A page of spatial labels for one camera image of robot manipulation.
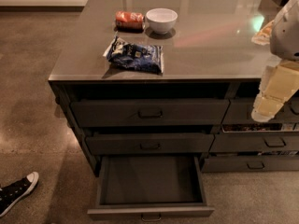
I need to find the orange soda can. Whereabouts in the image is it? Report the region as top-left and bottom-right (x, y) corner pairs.
(115, 11), (144, 30)

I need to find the white ceramic bowl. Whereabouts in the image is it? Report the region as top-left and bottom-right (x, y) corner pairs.
(146, 8), (178, 35)

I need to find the black white sneaker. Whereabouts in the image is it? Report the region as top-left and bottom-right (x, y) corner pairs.
(0, 172), (39, 217)

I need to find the grey drawer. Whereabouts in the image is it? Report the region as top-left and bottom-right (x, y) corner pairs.
(88, 155), (214, 222)
(222, 97), (299, 124)
(210, 133), (299, 153)
(201, 156), (299, 173)
(85, 133), (214, 155)
(70, 99), (229, 128)

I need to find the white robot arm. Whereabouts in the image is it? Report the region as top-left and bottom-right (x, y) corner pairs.
(251, 0), (299, 122)

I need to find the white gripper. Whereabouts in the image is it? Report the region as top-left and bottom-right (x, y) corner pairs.
(251, 21), (299, 122)

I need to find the blue chip bag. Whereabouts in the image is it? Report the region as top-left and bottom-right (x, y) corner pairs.
(103, 36), (164, 74)

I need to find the grey drawer cabinet island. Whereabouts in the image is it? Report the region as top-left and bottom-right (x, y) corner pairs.
(47, 0), (299, 177)

